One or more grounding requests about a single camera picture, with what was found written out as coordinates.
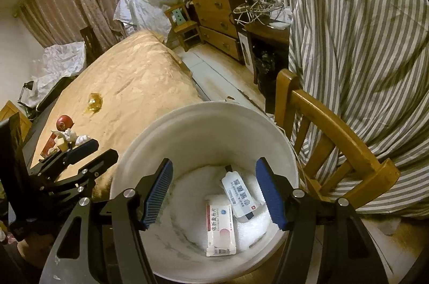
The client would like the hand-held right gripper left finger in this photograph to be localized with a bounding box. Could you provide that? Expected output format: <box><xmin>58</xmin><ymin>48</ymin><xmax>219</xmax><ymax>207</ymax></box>
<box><xmin>40</xmin><ymin>158</ymin><xmax>175</xmax><ymax>284</ymax></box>

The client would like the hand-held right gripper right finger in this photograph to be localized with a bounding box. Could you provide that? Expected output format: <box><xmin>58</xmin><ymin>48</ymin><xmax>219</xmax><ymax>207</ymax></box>
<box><xmin>255</xmin><ymin>157</ymin><xmax>389</xmax><ymax>284</ymax></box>

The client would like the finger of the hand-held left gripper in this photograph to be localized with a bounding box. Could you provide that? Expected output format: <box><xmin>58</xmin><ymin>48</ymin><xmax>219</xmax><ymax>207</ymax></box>
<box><xmin>40</xmin><ymin>148</ymin><xmax>119</xmax><ymax>201</ymax></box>
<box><xmin>28</xmin><ymin>138</ymin><xmax>100</xmax><ymax>178</ymax></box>

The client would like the white plastic bucket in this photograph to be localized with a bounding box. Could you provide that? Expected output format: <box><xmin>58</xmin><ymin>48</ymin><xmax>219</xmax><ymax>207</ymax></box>
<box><xmin>110</xmin><ymin>102</ymin><xmax>299</xmax><ymax>274</ymax></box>

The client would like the white blue medicine packet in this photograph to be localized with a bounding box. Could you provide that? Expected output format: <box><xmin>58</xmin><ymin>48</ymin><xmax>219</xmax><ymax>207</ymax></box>
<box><xmin>221</xmin><ymin>171</ymin><xmax>266</xmax><ymax>222</ymax></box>

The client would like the red apple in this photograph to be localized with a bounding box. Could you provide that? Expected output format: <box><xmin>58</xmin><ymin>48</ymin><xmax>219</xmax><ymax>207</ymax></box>
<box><xmin>56</xmin><ymin>115</ymin><xmax>73</xmax><ymax>131</ymax></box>

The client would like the red cardboard box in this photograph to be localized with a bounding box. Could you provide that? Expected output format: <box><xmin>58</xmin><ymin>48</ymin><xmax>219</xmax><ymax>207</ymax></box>
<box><xmin>40</xmin><ymin>133</ymin><xmax>59</xmax><ymax>159</ymax></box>

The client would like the amber plastic wrapper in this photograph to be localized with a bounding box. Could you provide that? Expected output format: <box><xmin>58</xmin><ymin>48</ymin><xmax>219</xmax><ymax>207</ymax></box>
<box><xmin>86</xmin><ymin>92</ymin><xmax>104</xmax><ymax>113</ymax></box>

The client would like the dark grey bedsheet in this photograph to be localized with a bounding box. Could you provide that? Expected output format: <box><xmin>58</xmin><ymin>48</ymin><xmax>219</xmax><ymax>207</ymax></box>
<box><xmin>20</xmin><ymin>93</ymin><xmax>68</xmax><ymax>167</ymax></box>

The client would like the white medicine box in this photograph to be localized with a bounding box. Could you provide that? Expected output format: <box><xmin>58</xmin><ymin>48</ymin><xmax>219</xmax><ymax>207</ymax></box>
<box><xmin>205</xmin><ymin>194</ymin><xmax>237</xmax><ymax>257</ymax></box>

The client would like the wooden headboard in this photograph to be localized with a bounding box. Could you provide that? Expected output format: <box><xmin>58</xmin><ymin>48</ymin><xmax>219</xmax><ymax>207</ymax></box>
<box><xmin>0</xmin><ymin>101</ymin><xmax>32</xmax><ymax>144</ymax></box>

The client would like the black desk lamp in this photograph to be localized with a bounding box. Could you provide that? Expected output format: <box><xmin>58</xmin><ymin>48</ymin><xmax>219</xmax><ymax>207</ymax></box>
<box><xmin>17</xmin><ymin>80</ymin><xmax>37</xmax><ymax>110</ymax></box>

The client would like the orange bed blanket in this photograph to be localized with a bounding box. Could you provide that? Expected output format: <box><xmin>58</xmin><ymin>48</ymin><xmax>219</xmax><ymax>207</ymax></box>
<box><xmin>30</xmin><ymin>30</ymin><xmax>205</xmax><ymax>201</ymax></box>

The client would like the small white plastic cover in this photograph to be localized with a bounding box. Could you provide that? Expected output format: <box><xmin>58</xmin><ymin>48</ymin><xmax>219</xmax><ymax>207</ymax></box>
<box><xmin>32</xmin><ymin>41</ymin><xmax>87</xmax><ymax>107</ymax></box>

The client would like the dark wooden chair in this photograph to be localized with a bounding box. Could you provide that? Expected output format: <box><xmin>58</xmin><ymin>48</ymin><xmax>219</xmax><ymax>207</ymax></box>
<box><xmin>80</xmin><ymin>26</ymin><xmax>103</xmax><ymax>65</ymax></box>

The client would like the black plastic bag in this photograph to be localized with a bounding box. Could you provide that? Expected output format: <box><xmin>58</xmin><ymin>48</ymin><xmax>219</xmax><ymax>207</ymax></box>
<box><xmin>253</xmin><ymin>50</ymin><xmax>279</xmax><ymax>114</ymax></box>

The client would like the white carton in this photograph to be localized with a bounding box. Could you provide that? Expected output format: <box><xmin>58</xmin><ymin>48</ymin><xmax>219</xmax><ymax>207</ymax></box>
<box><xmin>237</xmin><ymin>31</ymin><xmax>255</xmax><ymax>73</ymax></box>

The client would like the small wooden child chair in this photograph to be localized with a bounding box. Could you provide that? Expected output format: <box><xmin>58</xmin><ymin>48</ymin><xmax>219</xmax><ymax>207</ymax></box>
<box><xmin>164</xmin><ymin>1</ymin><xmax>202</xmax><ymax>52</ymax></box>

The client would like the dark wooden side table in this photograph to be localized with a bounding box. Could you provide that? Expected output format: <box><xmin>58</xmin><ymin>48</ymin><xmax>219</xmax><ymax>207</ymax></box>
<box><xmin>231</xmin><ymin>13</ymin><xmax>292</xmax><ymax>84</ymax></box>

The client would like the grey striped cloth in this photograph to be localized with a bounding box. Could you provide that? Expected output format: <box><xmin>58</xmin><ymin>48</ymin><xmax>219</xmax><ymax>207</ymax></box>
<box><xmin>288</xmin><ymin>0</ymin><xmax>429</xmax><ymax>221</ymax></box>

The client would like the wooden chest of drawers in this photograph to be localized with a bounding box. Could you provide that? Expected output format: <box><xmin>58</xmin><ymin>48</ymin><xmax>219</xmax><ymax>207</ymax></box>
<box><xmin>185</xmin><ymin>0</ymin><xmax>272</xmax><ymax>65</ymax></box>

